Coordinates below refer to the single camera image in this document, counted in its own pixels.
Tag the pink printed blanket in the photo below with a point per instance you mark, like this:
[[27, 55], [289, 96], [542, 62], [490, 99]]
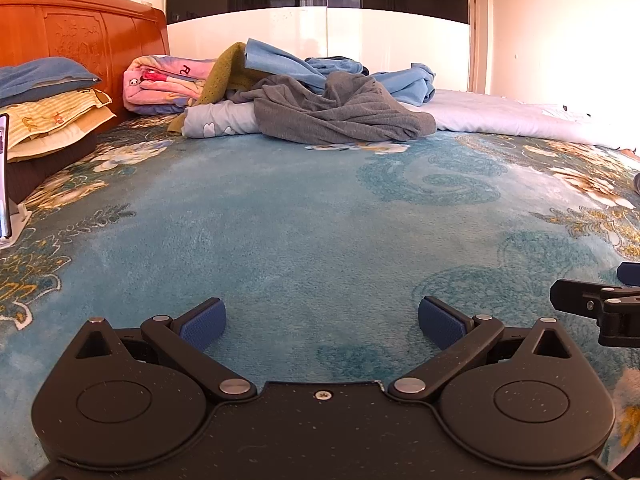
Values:
[[160, 85]]

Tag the light blue cloth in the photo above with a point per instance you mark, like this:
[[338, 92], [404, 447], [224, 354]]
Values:
[[280, 62]]

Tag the smartphone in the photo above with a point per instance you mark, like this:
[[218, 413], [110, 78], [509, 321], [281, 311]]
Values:
[[4, 175]]

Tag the dark brown cushion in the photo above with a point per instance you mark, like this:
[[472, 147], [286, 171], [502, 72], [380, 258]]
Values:
[[40, 170]]

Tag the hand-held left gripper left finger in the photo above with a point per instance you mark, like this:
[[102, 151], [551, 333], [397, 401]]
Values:
[[202, 324]]

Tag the yellow striped pillow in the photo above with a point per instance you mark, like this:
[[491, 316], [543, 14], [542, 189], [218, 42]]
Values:
[[50, 112]]

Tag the light blue floral quilt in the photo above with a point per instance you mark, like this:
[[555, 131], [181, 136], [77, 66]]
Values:
[[500, 115]]

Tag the beige pillow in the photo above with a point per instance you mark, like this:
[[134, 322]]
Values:
[[75, 132]]

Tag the teal floral blanket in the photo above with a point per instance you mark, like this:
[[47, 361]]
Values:
[[300, 220]]

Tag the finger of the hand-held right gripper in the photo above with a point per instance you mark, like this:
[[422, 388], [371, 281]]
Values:
[[580, 296], [630, 273]]

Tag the carved wooden headboard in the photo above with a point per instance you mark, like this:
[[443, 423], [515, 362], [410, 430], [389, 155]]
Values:
[[75, 35]]

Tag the white wardrobe with black band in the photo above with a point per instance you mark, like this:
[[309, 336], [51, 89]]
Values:
[[400, 35]]

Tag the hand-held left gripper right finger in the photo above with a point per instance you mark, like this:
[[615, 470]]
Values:
[[442, 324]]

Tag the blue pillow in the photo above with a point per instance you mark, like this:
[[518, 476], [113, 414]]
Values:
[[45, 75]]

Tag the olive knit cloth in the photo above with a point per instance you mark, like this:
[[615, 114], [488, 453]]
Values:
[[225, 72]]

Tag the grey garment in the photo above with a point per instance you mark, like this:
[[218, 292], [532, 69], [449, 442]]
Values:
[[350, 110]]

